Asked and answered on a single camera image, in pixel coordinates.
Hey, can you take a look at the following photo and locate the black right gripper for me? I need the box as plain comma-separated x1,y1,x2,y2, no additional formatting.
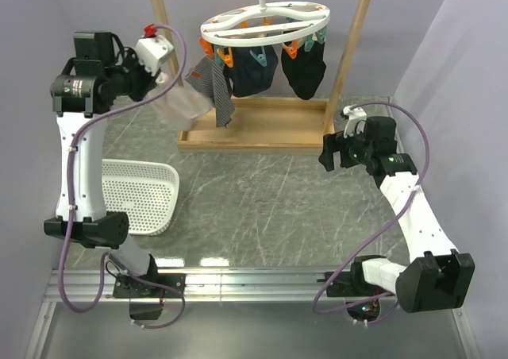
317,124,374,172

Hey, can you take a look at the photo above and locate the white pink-trimmed underwear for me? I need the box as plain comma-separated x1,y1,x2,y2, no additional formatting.
150,86,213,131

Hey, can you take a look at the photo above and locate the white oval clip hanger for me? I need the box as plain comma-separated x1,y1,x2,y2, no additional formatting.
200,0,331,48

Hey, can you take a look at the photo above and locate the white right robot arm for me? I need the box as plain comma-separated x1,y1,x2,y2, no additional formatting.
319,113,475,313

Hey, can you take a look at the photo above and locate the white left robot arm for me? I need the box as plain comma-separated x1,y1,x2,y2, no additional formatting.
44,25,175,302

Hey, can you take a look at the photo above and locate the grey striped underwear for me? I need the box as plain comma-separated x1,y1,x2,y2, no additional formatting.
184,56,235,128

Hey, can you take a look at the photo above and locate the black underwear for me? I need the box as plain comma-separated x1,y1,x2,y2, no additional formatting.
281,43,326,100

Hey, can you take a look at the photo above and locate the navy blue underwear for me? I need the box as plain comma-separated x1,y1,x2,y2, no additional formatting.
223,45,279,98

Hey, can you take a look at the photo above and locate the orange clothes peg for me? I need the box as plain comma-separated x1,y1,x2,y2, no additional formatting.
199,37,214,59
215,47,234,68
282,40,298,60

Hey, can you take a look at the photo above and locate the white perforated plastic basket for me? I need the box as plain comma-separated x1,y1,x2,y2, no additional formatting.
102,159,179,236

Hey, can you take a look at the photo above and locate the teal clothes peg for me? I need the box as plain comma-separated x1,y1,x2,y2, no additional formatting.
249,46,267,68
314,26,327,44
304,35,314,52

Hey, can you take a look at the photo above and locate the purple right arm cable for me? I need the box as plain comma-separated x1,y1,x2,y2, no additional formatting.
311,102,431,326

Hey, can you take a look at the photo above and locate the wooden hanging rack frame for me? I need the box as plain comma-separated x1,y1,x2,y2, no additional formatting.
177,0,371,155

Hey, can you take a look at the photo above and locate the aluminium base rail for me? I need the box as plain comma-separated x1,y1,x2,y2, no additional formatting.
26,267,480,358

